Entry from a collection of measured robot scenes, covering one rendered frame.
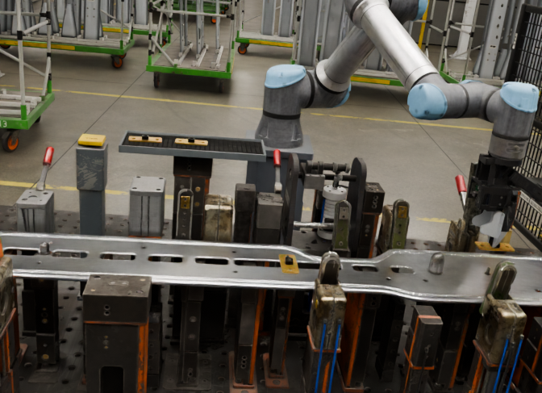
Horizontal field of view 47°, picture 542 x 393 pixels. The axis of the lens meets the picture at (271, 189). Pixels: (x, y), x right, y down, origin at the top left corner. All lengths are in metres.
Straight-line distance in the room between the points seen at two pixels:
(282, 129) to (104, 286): 0.85
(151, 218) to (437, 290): 0.67
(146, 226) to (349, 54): 0.75
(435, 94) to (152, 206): 0.68
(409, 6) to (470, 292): 0.72
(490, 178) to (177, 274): 0.70
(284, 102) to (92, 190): 0.61
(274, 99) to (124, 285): 0.84
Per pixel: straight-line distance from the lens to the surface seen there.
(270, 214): 1.52
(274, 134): 1.87
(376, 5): 1.54
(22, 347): 1.66
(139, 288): 1.23
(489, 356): 1.36
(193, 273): 1.34
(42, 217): 1.54
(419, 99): 1.35
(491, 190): 1.41
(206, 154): 1.58
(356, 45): 1.78
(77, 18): 9.22
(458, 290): 1.44
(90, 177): 1.67
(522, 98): 1.37
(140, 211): 1.48
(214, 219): 1.48
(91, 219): 1.72
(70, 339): 1.68
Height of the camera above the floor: 1.65
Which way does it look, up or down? 21 degrees down
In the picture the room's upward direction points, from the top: 6 degrees clockwise
